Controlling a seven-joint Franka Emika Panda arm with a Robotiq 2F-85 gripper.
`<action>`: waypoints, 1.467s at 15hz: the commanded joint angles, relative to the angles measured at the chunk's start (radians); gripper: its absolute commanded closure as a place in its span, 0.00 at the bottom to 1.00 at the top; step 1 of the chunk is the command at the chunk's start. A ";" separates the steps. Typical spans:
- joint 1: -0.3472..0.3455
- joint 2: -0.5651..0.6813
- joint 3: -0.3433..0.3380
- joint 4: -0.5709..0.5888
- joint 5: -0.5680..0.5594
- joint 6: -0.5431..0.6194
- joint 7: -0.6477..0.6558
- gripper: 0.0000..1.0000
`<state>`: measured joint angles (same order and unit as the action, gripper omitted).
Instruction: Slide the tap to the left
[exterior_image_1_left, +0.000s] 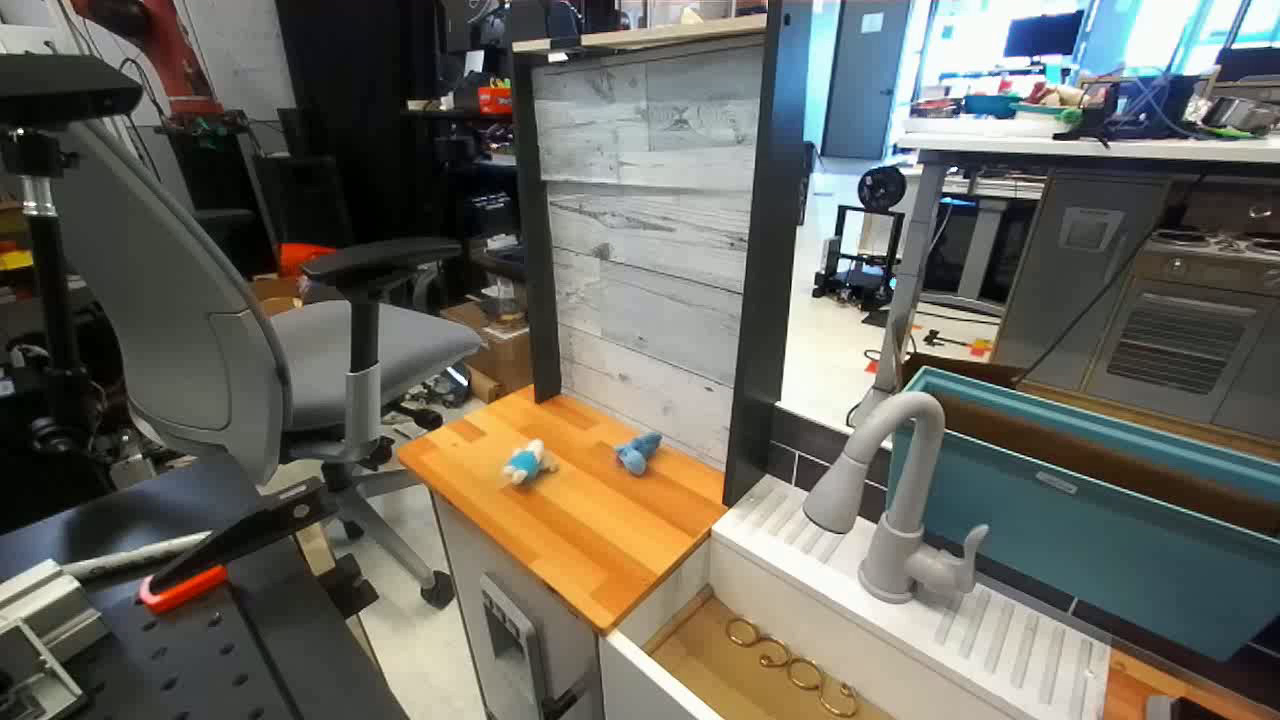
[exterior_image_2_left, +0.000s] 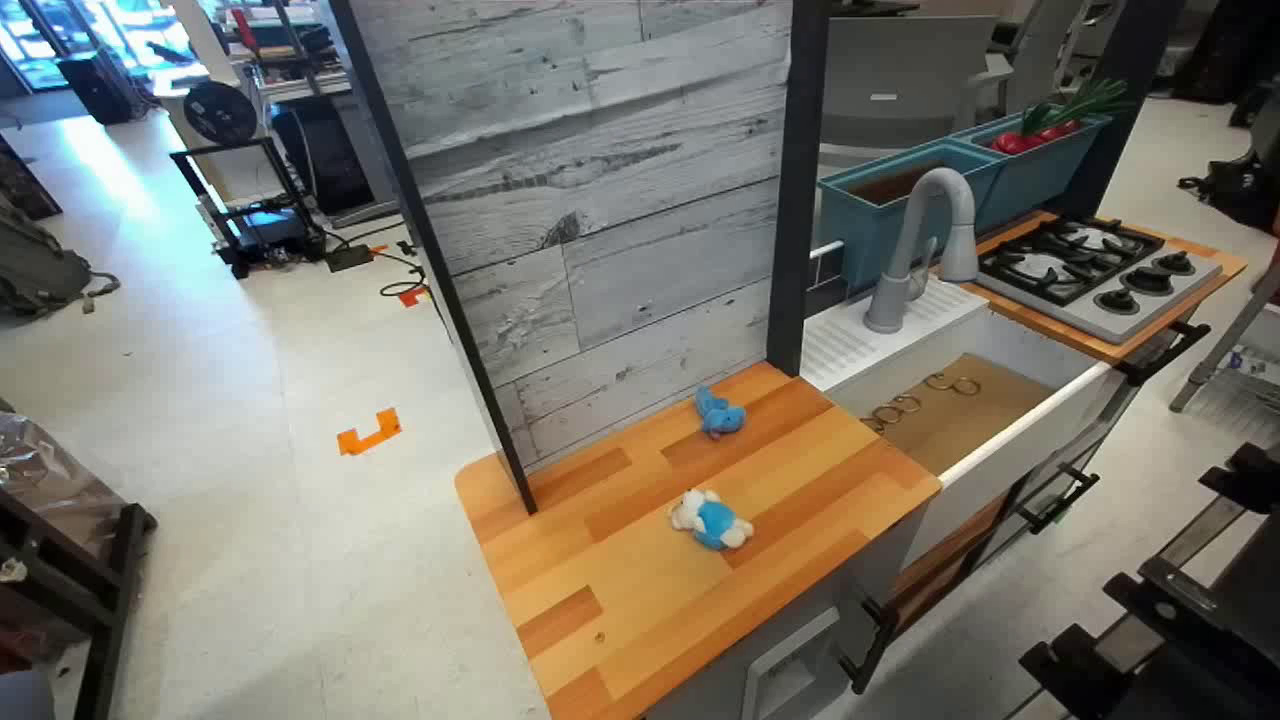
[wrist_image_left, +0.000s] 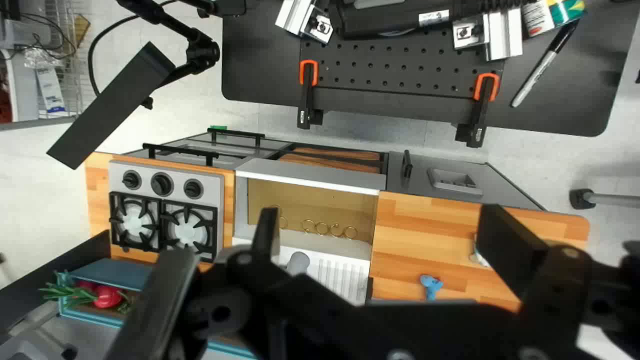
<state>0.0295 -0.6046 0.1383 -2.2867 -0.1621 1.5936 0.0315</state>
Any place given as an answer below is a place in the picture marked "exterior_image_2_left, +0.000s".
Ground grey toy kitchen tap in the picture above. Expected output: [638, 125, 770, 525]
[864, 169, 980, 338]

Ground blue toy on counter back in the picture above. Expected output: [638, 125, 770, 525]
[696, 390, 748, 437]

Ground blue white toy front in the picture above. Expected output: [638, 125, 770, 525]
[669, 488, 751, 553]

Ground grey wood back panel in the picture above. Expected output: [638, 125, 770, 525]
[332, 0, 791, 505]

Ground orange floor marker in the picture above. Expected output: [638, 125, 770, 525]
[336, 407, 406, 458]

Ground teal planter box near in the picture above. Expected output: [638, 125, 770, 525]
[818, 142, 996, 292]

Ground teal planter box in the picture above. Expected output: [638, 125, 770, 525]
[818, 142, 996, 292]
[962, 115, 1108, 234]

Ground white toy sink basin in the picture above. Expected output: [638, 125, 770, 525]
[799, 285, 1117, 488]

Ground black cart on floor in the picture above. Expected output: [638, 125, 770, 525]
[173, 79, 324, 281]

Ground teal planter box far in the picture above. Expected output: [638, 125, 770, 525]
[962, 115, 1108, 234]

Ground grey toy stove top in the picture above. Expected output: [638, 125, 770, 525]
[976, 220, 1222, 344]

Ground red and green toy vegetables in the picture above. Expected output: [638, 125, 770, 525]
[993, 79, 1130, 155]

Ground black vertical post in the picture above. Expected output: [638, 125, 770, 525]
[770, 0, 829, 376]

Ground black cabinet handle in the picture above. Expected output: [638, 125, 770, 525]
[1019, 465, 1101, 538]

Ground black oven door handle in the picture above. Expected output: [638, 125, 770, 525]
[1117, 322, 1211, 390]

